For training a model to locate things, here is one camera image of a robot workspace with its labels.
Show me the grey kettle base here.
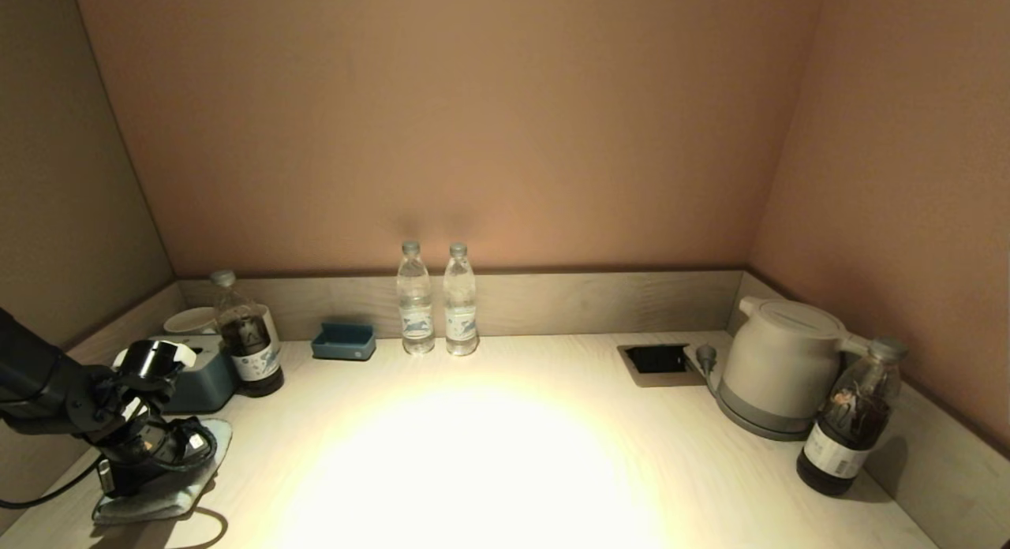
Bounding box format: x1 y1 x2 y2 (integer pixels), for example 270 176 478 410
713 375 814 443

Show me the blue-grey tissue box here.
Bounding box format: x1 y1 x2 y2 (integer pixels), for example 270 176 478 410
162 334 240 414

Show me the white ceramic cup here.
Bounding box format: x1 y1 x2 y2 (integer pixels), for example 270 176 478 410
163 308 219 335

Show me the white electric kettle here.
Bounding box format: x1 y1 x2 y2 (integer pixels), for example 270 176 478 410
716 297 869 424

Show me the clear water bottle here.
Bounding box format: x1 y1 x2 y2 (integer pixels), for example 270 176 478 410
396 241 436 355
442 243 479 357

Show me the grey wooden upstand board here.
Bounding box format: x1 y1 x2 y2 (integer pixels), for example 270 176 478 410
0 281 184 534
726 271 1010 549

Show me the wrist camera on white mount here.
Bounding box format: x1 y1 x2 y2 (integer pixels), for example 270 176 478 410
113 340 196 383

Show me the light blue microfibre cloth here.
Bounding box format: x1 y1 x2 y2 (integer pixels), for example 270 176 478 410
91 417 234 526

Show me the dark tea bottle white label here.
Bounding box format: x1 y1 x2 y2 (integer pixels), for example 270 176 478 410
210 270 285 398
795 338 908 496

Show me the small blue tray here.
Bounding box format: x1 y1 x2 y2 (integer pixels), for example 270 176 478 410
311 322 377 361

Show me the recessed table socket box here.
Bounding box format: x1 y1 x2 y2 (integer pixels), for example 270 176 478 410
617 344 705 388

